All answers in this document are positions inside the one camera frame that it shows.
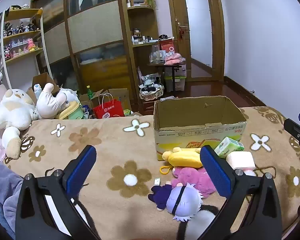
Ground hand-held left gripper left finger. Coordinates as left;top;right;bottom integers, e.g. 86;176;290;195
15;144;102;240

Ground red paper bag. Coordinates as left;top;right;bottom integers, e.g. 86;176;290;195
93;93;126;119

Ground wooden wardrobe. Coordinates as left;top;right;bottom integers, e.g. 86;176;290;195
31;0;166;105

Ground white plush doll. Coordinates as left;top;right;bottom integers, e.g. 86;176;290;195
36;82;78;119

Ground black and white furry plush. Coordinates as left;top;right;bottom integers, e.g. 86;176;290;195
44;195;228;240

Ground purple doll with white hair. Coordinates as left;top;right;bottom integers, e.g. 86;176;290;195
148;182;204;222

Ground beige flower printed blanket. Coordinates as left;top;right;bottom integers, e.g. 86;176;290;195
0;106;300;240

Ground pink plush toy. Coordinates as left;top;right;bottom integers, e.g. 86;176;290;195
171;166;217;196

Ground wooden door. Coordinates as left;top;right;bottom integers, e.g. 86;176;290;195
166;0;226;82

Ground shelf of small figurines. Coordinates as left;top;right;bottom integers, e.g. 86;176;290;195
2;3;42;60

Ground white and pink soft block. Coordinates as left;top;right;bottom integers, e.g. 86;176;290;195
226;151;256;171

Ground lace trimmed basket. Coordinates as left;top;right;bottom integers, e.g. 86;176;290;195
139;83;164;102

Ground printed cardboard box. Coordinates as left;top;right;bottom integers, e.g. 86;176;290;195
153;96;247;161

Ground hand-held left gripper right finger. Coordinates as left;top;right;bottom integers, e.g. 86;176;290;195
199;144;283;240

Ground lavender fleece garment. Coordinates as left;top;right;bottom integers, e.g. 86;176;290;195
0;154;24;234

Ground small dark side table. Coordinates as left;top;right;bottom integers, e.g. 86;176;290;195
147;61;187;93

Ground striped plush toy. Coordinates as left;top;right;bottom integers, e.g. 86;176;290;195
140;73;163;88

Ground large cream plush dog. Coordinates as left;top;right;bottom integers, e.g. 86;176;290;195
0;88;38;159

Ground tall brown cardboard box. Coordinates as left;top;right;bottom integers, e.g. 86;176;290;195
27;72;61;103

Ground translucent storage bin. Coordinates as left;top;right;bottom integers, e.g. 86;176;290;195
165;66;187;92

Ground red box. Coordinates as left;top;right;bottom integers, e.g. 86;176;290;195
160;39;177;55

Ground yellow plush dog toy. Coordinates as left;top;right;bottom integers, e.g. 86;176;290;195
162;147;203;168

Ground white framed display shelf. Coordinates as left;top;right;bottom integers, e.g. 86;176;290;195
0;6;53;88

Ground pink folded cloth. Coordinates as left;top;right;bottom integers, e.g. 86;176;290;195
164;52;186;66

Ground green and yellow toy pot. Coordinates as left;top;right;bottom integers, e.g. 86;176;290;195
55;101;85;120

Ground open brown cardboard box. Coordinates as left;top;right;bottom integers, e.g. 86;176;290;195
79;88;132;117

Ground clear plastic containers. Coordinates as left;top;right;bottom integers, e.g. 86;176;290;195
149;44;167;64

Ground green tissue pack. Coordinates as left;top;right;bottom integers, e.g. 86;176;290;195
214;137;244;159

